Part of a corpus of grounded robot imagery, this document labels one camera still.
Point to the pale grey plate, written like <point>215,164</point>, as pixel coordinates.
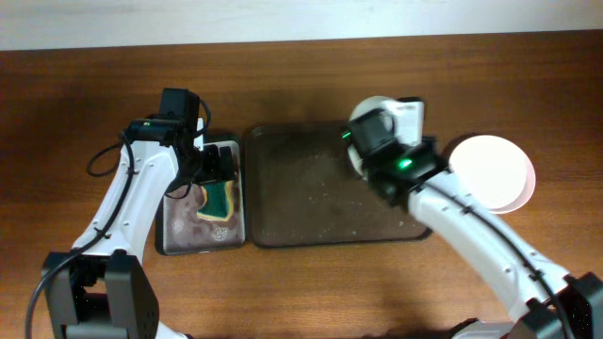
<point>371,132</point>

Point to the white plate with sauce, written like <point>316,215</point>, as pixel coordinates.
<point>526,193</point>

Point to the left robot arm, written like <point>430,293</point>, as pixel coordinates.
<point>99,289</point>

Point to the green and yellow sponge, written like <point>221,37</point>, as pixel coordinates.
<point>219,202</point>

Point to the white plate with red smear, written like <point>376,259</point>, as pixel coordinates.
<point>492,169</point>

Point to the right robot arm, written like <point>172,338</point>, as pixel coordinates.
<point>543,300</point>

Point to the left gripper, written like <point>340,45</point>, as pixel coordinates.
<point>219,163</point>

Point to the black and metal sponge tray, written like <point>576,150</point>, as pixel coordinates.
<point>179,231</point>

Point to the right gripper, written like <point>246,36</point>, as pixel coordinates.
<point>357,130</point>

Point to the brown serving tray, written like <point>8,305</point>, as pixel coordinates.
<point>301,190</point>

